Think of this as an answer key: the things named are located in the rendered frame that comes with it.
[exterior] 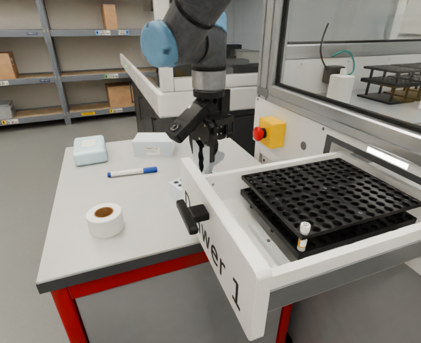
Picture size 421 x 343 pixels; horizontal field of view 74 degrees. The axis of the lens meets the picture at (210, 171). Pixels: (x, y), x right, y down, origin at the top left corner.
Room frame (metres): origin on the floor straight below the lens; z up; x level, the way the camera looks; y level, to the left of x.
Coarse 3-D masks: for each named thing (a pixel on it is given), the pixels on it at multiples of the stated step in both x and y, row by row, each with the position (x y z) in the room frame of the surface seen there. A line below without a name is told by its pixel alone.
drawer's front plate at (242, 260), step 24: (192, 168) 0.42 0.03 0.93; (192, 192) 0.39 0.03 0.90; (216, 216) 0.29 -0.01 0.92; (216, 240) 0.29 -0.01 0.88; (240, 240) 0.24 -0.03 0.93; (240, 264) 0.22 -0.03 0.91; (264, 264) 0.20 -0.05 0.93; (240, 288) 0.22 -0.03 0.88; (264, 288) 0.19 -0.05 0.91; (240, 312) 0.21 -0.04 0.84; (264, 312) 0.19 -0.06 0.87
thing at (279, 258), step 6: (252, 222) 0.37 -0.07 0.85; (252, 228) 0.36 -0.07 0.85; (258, 228) 0.36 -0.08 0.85; (258, 234) 0.34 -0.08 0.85; (264, 234) 0.34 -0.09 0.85; (264, 240) 0.33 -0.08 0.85; (270, 240) 0.33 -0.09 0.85; (264, 246) 0.32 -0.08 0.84; (270, 246) 0.32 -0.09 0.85; (276, 246) 0.32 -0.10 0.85; (270, 252) 0.31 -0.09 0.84; (276, 252) 0.30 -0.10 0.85; (282, 252) 0.30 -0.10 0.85; (276, 258) 0.29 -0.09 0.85; (282, 258) 0.29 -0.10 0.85; (282, 264) 0.28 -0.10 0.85
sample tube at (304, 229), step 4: (300, 224) 0.29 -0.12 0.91; (304, 224) 0.29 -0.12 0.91; (308, 224) 0.29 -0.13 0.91; (300, 228) 0.29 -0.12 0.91; (304, 228) 0.28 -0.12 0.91; (308, 228) 0.28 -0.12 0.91; (300, 232) 0.29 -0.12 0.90; (304, 232) 0.28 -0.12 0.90; (308, 232) 0.28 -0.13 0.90; (300, 240) 0.28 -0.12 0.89; (304, 240) 0.28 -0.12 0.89; (300, 244) 0.28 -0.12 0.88; (304, 244) 0.28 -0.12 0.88; (300, 248) 0.28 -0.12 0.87; (304, 248) 0.28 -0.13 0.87
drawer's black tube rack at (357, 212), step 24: (288, 168) 0.48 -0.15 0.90; (312, 168) 0.48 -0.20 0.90; (336, 168) 0.47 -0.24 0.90; (240, 192) 0.44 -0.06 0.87; (288, 192) 0.39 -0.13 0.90; (312, 192) 0.39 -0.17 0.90; (336, 192) 0.39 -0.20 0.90; (360, 192) 0.39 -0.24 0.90; (384, 192) 0.39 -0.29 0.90; (264, 216) 0.36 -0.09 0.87; (312, 216) 0.32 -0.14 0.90; (336, 216) 0.32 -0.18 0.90; (360, 216) 0.32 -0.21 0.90; (384, 216) 0.33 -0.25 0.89; (408, 216) 0.36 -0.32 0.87; (288, 240) 0.30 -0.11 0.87; (312, 240) 0.30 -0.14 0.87; (336, 240) 0.31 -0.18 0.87
